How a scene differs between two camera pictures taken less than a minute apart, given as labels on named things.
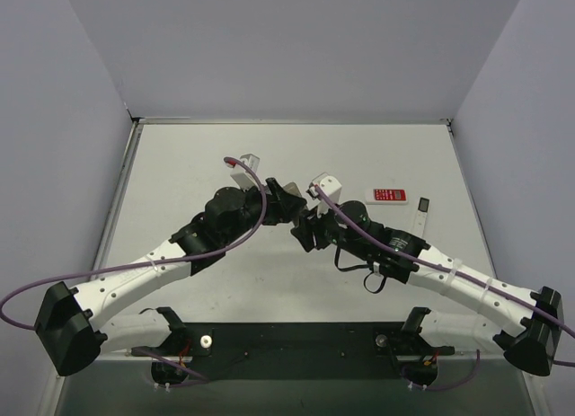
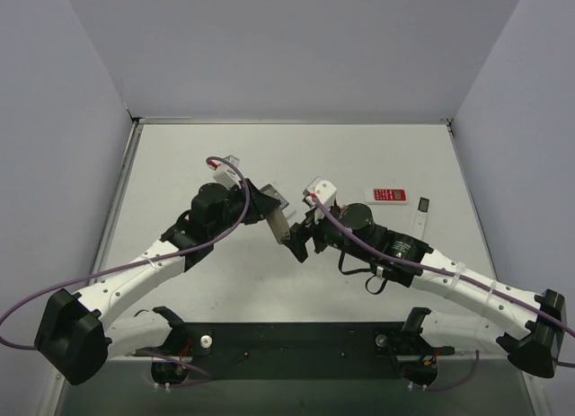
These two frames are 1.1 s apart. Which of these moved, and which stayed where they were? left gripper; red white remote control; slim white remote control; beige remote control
Moved: left gripper; beige remote control
Stayed: red white remote control; slim white remote control
